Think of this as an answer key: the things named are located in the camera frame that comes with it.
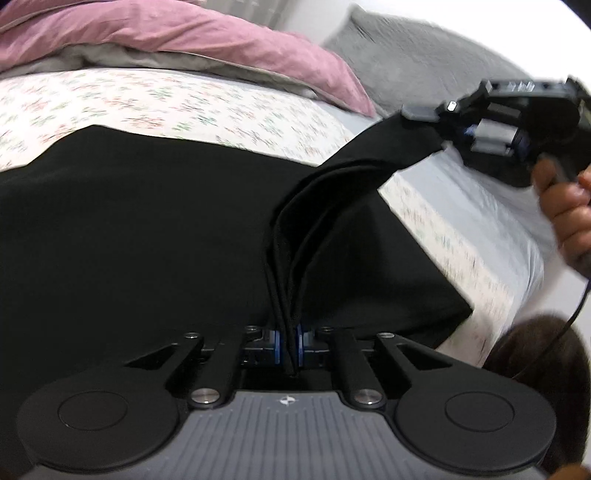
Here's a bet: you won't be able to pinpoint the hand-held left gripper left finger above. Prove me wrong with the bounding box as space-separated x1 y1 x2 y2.
124 325 283 410

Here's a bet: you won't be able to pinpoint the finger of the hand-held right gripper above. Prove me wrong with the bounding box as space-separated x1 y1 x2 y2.
400 90 491 125

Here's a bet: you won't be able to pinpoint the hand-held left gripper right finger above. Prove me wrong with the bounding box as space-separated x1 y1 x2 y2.
295 324 456 410

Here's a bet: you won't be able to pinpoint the black pants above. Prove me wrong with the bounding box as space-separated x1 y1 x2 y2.
0 113 474 478

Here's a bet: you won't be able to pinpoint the person's right hand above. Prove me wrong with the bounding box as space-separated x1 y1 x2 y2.
531 159 591 278

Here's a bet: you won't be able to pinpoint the grey quilted bedspread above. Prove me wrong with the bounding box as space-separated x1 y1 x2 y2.
320 4 559 121

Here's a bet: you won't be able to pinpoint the pink pillow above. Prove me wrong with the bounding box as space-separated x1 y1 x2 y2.
0 0 378 119

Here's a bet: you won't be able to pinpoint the floral printed cloth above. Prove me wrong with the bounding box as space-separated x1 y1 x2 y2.
0 68 546 371

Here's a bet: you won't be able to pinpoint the black cable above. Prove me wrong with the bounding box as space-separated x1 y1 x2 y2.
516 275 591 380

